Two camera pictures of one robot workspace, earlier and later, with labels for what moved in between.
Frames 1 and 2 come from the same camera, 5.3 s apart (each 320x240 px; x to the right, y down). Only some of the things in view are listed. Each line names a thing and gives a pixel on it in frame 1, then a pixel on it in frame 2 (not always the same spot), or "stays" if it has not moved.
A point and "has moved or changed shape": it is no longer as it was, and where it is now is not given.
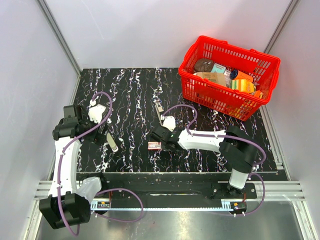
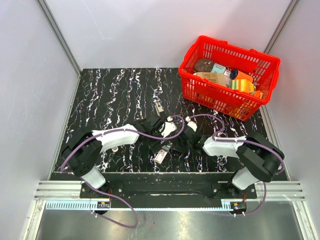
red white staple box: (154, 146) has moved or changed shape
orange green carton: (242, 85) stays
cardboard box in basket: (217, 77) stays
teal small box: (217, 68) stays
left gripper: (98, 138) → (154, 146)
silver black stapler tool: (159, 109) stays
